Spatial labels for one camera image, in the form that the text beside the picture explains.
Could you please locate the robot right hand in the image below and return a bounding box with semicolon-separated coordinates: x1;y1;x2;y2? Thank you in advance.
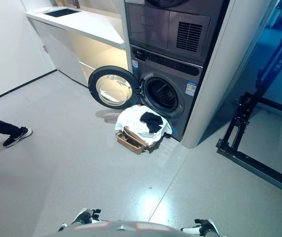
181;218;222;237

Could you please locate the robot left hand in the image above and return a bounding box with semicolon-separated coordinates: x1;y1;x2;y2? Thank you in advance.
72;208;102;226

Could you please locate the white cloth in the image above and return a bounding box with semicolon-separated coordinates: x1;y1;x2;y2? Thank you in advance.
114;105;173;146

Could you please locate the black garment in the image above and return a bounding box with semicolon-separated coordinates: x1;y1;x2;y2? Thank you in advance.
140;111;164;134

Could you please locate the brown wicker laundry basket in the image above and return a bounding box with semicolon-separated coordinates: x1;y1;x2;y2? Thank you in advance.
116;104;166;156

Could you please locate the round washing machine door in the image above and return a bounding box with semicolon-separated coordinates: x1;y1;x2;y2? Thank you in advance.
87;65;141;111

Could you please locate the grey front-load washing machine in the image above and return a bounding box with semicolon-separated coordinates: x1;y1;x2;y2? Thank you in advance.
129;43;205;142

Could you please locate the grey robot torso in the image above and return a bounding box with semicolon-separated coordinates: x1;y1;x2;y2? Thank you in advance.
57;220;184;237

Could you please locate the black white sneaker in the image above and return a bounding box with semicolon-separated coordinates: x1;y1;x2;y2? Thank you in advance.
2;126;34;148

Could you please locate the white blue energy label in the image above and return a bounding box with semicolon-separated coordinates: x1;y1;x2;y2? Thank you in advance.
185;82;197;96

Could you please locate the white counter cabinet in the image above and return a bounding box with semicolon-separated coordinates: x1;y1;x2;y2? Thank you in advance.
25;6;129;87

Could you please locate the grey stacked dryer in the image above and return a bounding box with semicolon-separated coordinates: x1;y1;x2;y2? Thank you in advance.
124;0;230;67

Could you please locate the black countertop sink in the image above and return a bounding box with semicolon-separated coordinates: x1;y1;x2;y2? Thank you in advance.
43;7;81;18

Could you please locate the black metal floor frame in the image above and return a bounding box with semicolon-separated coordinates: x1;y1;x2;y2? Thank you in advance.
215;91;282;196

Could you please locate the white appliance enclosure panel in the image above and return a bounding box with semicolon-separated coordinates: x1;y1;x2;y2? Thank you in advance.
181;0;280;149

